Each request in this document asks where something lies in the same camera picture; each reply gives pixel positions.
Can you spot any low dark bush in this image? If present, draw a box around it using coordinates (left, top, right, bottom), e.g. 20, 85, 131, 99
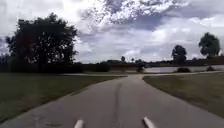
135, 61, 147, 74
173, 66, 193, 74

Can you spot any grey asphalt path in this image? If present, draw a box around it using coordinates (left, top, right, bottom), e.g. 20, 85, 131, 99
0, 70, 224, 128

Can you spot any distant tree line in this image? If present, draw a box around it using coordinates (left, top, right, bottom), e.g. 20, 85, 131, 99
79, 55, 224, 68

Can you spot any pale water surface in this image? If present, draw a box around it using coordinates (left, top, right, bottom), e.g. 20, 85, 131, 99
109, 64, 224, 74

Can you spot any small round tree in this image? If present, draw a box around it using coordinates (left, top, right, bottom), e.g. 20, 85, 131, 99
171, 44, 188, 65
198, 31, 222, 60

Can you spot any robot's own part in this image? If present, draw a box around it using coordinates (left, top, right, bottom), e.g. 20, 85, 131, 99
142, 115, 157, 128
73, 118, 85, 128

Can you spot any large dark tree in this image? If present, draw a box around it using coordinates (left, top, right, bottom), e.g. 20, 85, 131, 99
4, 12, 81, 74

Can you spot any grass field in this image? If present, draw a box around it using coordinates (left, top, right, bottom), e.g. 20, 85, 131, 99
0, 72, 128, 124
142, 71, 224, 119

